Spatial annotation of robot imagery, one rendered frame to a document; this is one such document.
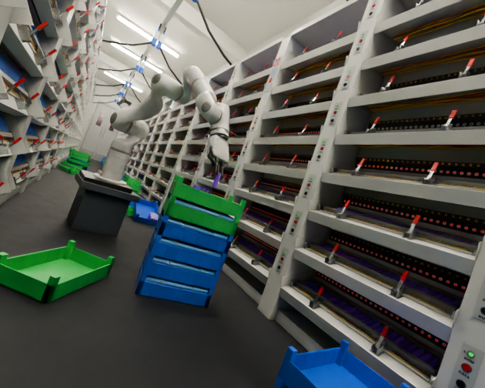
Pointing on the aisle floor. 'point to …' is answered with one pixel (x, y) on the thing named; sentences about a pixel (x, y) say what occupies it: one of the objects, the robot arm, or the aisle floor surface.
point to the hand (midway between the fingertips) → (217, 171)
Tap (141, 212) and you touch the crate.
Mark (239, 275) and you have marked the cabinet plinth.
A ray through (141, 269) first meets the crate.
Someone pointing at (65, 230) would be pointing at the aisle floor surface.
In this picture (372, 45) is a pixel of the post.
